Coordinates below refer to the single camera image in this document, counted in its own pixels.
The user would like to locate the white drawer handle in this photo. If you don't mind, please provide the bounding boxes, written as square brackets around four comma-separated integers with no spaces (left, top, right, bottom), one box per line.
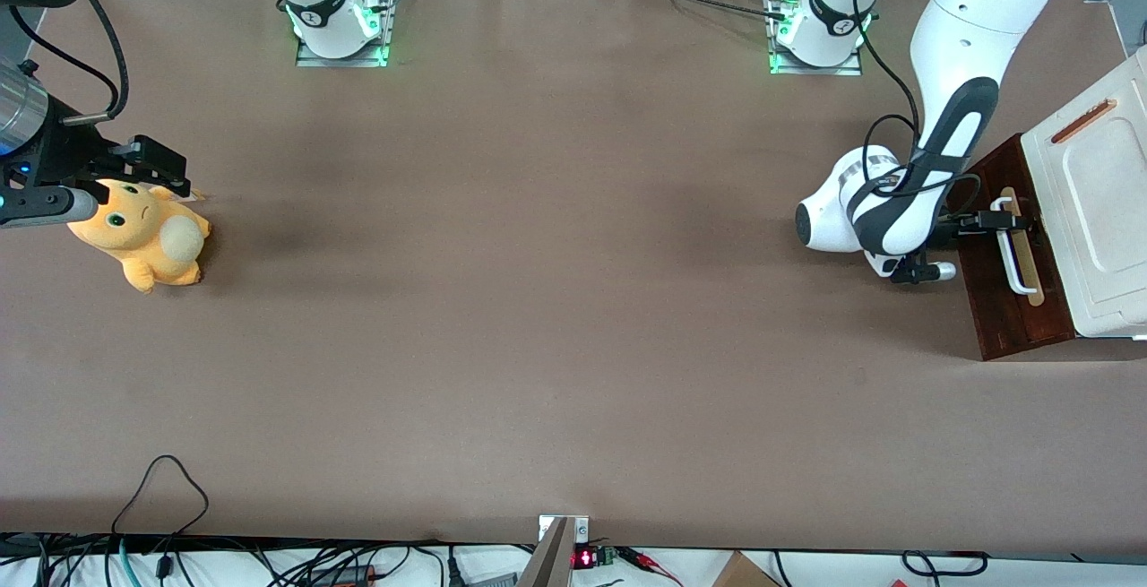
[989,197,1040,295]

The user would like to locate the red clip leads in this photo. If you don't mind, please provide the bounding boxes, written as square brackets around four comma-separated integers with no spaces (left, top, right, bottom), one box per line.
[617,547,684,584]

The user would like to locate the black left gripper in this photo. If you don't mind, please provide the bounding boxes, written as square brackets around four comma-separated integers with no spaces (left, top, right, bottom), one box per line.
[923,209,1034,258]

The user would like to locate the yellow plush toy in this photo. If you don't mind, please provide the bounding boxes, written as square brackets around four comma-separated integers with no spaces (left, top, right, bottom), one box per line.
[67,177,213,294]

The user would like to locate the black power adapter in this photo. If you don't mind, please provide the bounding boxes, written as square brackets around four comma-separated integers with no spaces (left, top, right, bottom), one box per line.
[309,565,379,587]

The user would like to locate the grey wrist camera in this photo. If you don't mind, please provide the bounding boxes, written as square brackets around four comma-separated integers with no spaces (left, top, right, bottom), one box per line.
[0,186,99,229]
[890,257,959,287]

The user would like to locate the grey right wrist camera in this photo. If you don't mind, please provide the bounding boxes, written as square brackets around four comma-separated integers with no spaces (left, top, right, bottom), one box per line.
[0,186,99,229]

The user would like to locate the brown cardboard piece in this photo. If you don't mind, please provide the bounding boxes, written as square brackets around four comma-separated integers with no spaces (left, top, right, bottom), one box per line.
[712,551,783,587]

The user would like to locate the black looped cable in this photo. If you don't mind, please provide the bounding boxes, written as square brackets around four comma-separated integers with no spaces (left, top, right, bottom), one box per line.
[111,454,211,540]

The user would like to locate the light wooden handle plate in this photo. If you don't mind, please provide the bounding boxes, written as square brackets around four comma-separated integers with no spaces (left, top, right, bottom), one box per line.
[997,186,1047,307]

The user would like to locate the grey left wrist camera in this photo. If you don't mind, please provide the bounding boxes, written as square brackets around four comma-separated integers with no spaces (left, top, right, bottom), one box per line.
[890,257,959,287]

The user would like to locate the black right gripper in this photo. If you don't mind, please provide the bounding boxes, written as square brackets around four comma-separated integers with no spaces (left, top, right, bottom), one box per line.
[34,96,194,200]

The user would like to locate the black coiled cable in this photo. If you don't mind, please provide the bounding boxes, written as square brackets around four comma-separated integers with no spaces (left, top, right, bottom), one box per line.
[901,550,990,580]

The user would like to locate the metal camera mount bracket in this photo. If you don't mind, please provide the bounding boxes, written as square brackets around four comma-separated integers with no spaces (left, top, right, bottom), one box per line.
[515,515,591,587]

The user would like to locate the white and brown cabinet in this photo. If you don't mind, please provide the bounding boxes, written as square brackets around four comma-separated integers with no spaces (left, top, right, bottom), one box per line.
[945,45,1147,362]

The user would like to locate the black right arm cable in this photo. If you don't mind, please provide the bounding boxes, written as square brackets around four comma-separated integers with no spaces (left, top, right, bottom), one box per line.
[7,0,130,124]

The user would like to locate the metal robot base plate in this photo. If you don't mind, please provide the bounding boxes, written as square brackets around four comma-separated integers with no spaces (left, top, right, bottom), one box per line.
[296,0,393,69]
[768,0,864,77]

